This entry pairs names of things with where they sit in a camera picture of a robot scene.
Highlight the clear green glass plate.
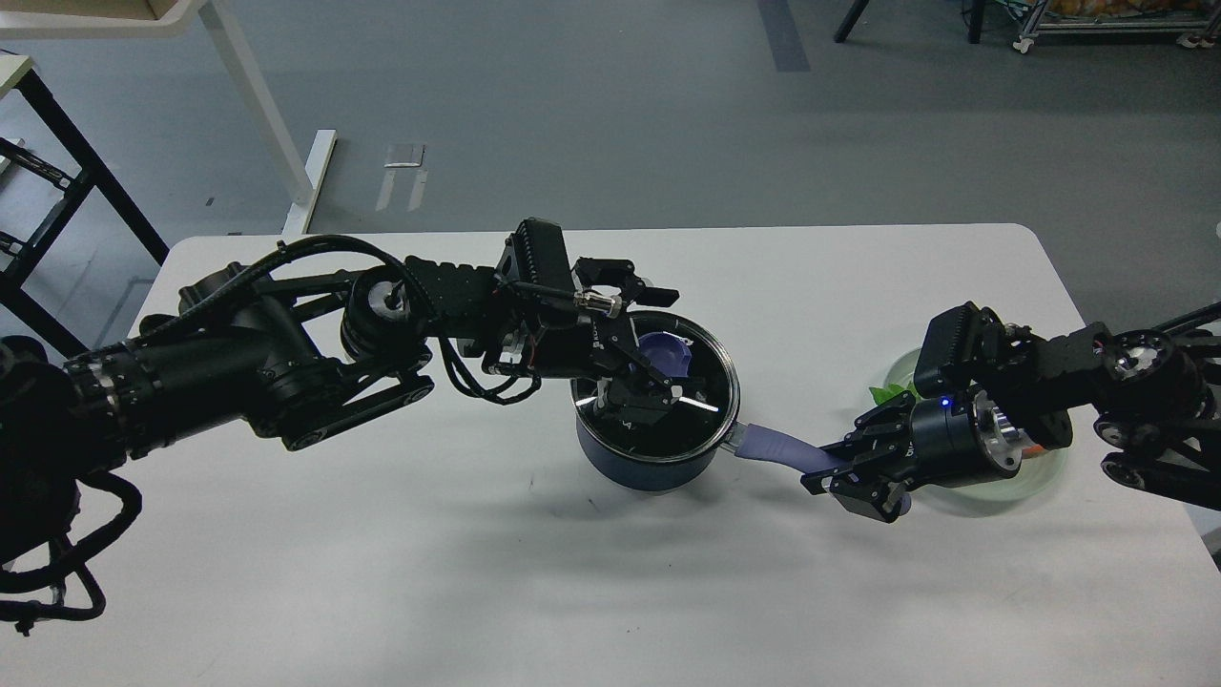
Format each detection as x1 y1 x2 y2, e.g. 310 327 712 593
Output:
883 347 1070 505

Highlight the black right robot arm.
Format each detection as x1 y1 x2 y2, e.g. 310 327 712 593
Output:
801 301 1219 523

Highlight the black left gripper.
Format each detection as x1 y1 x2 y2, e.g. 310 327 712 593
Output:
484 257 708 427

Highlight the wheeled metal cart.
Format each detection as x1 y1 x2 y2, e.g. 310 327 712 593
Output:
1011 1 1219 52

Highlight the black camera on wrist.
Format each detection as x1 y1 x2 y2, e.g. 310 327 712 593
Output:
913 301 1004 399
495 217 578 316

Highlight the white desk frame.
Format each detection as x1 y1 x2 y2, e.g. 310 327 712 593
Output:
1 1 339 238

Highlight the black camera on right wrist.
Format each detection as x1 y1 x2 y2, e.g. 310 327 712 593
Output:
913 301 1004 399

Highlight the blue saucepan with handle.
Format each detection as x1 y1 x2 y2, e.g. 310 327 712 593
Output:
570 310 862 491

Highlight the glass pot lid blue knob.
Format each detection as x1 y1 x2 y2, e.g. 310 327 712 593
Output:
570 310 740 465

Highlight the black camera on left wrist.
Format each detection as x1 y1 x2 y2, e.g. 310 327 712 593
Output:
495 217 578 316

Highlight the orange toy carrot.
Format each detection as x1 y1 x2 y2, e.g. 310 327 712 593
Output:
868 379 1050 461

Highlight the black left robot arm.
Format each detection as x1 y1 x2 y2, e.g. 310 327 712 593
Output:
2 220 708 635

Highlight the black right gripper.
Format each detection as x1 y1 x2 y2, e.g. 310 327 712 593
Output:
799 388 1022 523

